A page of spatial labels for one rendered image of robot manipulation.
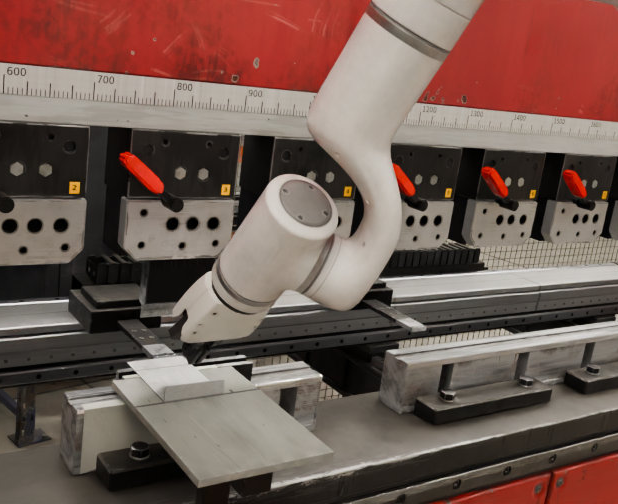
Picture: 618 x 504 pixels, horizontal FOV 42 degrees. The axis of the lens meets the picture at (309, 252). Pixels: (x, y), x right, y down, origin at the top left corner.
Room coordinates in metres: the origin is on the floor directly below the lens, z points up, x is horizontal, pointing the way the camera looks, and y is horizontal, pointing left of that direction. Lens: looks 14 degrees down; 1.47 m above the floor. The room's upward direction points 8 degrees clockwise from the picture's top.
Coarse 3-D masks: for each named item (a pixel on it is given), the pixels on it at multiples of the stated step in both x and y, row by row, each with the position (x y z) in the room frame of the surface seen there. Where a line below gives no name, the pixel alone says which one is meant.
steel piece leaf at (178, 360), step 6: (144, 360) 1.06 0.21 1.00; (150, 360) 1.06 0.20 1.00; (156, 360) 1.07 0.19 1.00; (162, 360) 1.07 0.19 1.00; (168, 360) 1.07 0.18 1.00; (174, 360) 1.08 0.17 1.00; (180, 360) 1.08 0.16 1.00; (186, 360) 1.08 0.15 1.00; (132, 366) 1.04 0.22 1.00; (138, 366) 1.04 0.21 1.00; (144, 366) 1.04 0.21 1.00; (150, 366) 1.04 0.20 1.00; (156, 366) 1.05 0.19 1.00; (162, 366) 1.05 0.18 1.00; (168, 366) 1.05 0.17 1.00
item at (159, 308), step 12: (144, 264) 1.03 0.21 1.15; (156, 264) 1.02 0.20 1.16; (168, 264) 1.03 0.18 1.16; (180, 264) 1.04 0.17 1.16; (192, 264) 1.05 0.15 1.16; (204, 264) 1.06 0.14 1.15; (144, 276) 1.02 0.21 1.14; (156, 276) 1.02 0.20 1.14; (168, 276) 1.03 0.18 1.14; (180, 276) 1.04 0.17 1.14; (192, 276) 1.05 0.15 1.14; (144, 288) 1.02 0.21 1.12; (156, 288) 1.02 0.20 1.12; (168, 288) 1.03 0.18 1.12; (180, 288) 1.04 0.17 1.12; (144, 300) 1.02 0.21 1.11; (156, 300) 1.02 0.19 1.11; (168, 300) 1.03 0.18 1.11; (144, 312) 1.03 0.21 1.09; (156, 312) 1.04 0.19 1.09; (168, 312) 1.05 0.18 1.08
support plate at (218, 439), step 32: (128, 384) 0.98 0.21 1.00; (224, 384) 1.02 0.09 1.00; (160, 416) 0.90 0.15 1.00; (192, 416) 0.92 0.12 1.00; (224, 416) 0.93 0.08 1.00; (256, 416) 0.94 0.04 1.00; (288, 416) 0.95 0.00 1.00; (192, 448) 0.84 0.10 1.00; (224, 448) 0.85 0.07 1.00; (256, 448) 0.86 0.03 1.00; (288, 448) 0.87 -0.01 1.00; (320, 448) 0.88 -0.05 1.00; (192, 480) 0.78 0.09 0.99; (224, 480) 0.79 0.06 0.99
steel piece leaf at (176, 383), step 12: (144, 372) 1.02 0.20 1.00; (156, 372) 1.03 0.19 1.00; (168, 372) 1.03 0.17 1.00; (180, 372) 1.04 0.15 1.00; (192, 372) 1.04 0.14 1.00; (156, 384) 0.99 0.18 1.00; (168, 384) 0.99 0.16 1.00; (180, 384) 1.00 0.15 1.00; (192, 384) 0.96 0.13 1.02; (204, 384) 0.97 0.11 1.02; (216, 384) 0.98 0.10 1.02; (168, 396) 0.95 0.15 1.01; (180, 396) 0.96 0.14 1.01; (192, 396) 0.97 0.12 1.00; (204, 396) 0.98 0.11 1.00
